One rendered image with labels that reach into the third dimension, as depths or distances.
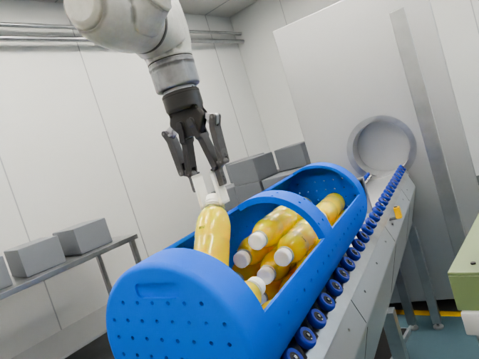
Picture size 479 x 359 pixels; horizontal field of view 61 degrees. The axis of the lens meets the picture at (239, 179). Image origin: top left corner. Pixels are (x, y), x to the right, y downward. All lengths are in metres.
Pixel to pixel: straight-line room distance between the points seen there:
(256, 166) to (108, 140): 1.67
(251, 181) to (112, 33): 4.00
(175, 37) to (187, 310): 0.47
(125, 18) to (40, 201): 3.74
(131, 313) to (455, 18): 5.34
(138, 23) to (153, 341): 0.49
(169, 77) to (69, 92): 3.98
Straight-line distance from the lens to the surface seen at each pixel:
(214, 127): 0.78
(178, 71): 0.79
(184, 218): 5.23
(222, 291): 0.60
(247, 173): 4.59
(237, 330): 0.61
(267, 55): 6.69
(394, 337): 1.69
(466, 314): 0.78
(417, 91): 1.86
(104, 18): 0.64
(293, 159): 4.70
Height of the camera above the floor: 1.36
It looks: 4 degrees down
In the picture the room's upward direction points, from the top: 17 degrees counter-clockwise
